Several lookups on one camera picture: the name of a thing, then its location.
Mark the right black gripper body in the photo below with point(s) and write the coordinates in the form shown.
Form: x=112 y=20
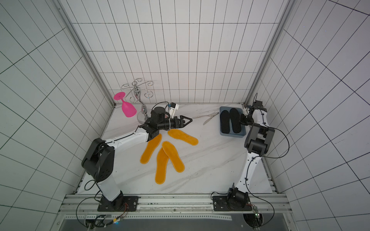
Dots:
x=247 y=119

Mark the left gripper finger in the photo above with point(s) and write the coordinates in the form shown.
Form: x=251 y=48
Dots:
x=184 y=123
x=185 y=119

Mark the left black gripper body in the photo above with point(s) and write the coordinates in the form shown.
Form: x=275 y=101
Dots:
x=174 y=123

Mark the yellow insole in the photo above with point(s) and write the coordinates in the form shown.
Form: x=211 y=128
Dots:
x=162 y=161
x=173 y=155
x=150 y=148
x=180 y=135

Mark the black insole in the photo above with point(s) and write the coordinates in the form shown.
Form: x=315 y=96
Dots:
x=224 y=122
x=235 y=120

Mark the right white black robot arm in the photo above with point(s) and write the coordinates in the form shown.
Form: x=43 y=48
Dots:
x=257 y=143

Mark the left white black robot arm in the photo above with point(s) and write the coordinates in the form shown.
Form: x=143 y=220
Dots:
x=100 y=157

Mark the blue storage box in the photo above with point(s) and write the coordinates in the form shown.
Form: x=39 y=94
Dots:
x=232 y=134

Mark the silver metal glass rack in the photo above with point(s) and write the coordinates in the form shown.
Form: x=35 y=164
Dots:
x=137 y=88

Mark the yellow insole bottom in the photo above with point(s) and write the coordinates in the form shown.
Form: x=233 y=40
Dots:
x=162 y=161

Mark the pink plastic wine glass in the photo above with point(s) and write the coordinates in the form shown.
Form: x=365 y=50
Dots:
x=128 y=109

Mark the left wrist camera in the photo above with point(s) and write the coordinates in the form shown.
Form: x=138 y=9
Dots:
x=172 y=109

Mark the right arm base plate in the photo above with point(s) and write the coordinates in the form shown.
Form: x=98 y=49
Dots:
x=222 y=204

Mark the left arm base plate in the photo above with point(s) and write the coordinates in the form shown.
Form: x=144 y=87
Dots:
x=120 y=204

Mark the aluminium mounting rail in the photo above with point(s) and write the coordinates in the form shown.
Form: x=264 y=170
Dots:
x=85 y=207

